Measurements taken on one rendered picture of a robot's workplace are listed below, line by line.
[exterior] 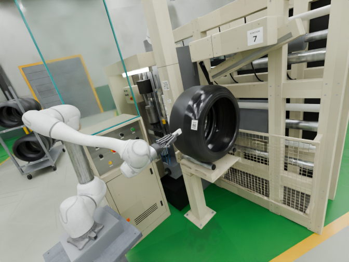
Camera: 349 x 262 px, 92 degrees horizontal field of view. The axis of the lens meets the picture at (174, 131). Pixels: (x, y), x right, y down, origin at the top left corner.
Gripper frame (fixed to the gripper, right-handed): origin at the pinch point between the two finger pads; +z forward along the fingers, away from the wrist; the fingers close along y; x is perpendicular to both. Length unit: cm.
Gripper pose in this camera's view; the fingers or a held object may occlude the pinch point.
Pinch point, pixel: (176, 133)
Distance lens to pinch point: 110.5
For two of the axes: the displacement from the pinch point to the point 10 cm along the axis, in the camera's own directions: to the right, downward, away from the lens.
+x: 3.1, 8.4, 4.4
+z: 7.0, -5.2, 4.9
